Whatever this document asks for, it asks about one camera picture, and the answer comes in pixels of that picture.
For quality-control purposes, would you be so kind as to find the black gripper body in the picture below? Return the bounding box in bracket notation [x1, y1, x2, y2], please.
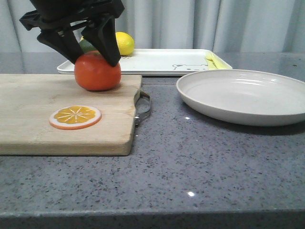
[20, 0, 124, 31]

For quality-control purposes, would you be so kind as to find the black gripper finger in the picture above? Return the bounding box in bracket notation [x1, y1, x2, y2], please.
[37, 30, 83, 63]
[81, 15, 121, 67]

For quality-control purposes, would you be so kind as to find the orange toy mandarin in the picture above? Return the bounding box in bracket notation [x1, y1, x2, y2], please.
[74, 51, 122, 91]

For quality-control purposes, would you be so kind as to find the beige round plate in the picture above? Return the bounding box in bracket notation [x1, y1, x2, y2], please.
[176, 70, 305, 126]

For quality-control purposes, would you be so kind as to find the white rectangular bear tray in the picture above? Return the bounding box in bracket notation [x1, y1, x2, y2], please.
[57, 49, 233, 77]

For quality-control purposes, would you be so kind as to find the green lime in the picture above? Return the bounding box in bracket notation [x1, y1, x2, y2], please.
[79, 39, 97, 53]

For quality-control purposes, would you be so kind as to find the wooden cutting board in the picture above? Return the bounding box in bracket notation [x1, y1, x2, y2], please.
[0, 74, 142, 156]

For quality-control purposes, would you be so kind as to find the orange slice toy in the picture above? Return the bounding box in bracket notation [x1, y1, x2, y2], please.
[49, 105, 102, 130]

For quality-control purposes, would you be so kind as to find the pale yellow plastic utensil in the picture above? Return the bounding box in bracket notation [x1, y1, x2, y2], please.
[205, 52, 232, 70]

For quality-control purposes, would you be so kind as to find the grey curtain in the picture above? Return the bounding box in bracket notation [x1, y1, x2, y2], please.
[0, 0, 305, 54]

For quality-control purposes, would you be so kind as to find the metal cutting board handle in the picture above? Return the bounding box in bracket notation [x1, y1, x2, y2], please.
[134, 91, 152, 126]

